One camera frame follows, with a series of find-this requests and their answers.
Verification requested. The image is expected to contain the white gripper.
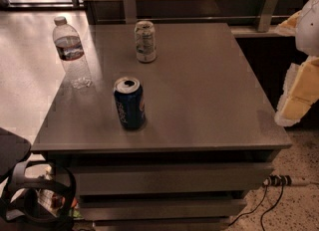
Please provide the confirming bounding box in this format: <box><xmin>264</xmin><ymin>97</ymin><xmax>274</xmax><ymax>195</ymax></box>
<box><xmin>274</xmin><ymin>0</ymin><xmax>319</xmax><ymax>126</ymax></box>

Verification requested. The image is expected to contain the white green 7up can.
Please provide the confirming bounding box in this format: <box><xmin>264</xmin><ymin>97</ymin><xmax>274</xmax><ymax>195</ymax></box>
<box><xmin>135</xmin><ymin>21</ymin><xmax>157</xmax><ymax>63</ymax></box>

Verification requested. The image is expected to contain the blue Pepsi can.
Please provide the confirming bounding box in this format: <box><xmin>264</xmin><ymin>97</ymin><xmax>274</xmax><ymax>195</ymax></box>
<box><xmin>114</xmin><ymin>77</ymin><xmax>146</xmax><ymax>129</ymax></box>

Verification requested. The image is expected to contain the grey drawer cabinet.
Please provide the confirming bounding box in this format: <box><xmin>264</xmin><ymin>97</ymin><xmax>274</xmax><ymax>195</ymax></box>
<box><xmin>33</xmin><ymin>23</ymin><xmax>290</xmax><ymax>231</ymax></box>

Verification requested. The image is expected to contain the white power strip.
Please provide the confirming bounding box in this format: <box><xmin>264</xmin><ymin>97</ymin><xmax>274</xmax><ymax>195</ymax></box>
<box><xmin>262</xmin><ymin>174</ymin><xmax>312</xmax><ymax>188</ymax></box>

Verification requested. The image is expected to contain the clear plastic water bottle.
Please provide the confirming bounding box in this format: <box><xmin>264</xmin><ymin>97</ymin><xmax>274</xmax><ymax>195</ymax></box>
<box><xmin>53</xmin><ymin>16</ymin><xmax>92</xmax><ymax>89</ymax></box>

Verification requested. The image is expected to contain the right metal wall bracket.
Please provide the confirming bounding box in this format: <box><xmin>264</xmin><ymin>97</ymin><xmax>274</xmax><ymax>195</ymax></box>
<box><xmin>256</xmin><ymin>0</ymin><xmax>278</xmax><ymax>33</ymax></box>

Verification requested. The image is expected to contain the metal wall bracket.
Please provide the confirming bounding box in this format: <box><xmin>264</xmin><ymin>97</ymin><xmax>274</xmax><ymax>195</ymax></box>
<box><xmin>123</xmin><ymin>0</ymin><xmax>137</xmax><ymax>24</ymax></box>
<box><xmin>256</xmin><ymin>0</ymin><xmax>278</xmax><ymax>33</ymax></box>

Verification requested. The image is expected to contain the black power cable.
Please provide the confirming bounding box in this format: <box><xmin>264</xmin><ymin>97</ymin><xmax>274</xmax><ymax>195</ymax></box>
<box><xmin>259</xmin><ymin>183</ymin><xmax>285</xmax><ymax>231</ymax></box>
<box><xmin>228</xmin><ymin>184</ymin><xmax>269</xmax><ymax>227</ymax></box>

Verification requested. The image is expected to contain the left metal wall bracket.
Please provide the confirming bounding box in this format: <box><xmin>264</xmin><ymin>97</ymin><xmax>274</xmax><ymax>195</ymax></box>
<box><xmin>123</xmin><ymin>0</ymin><xmax>137</xmax><ymax>24</ymax></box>

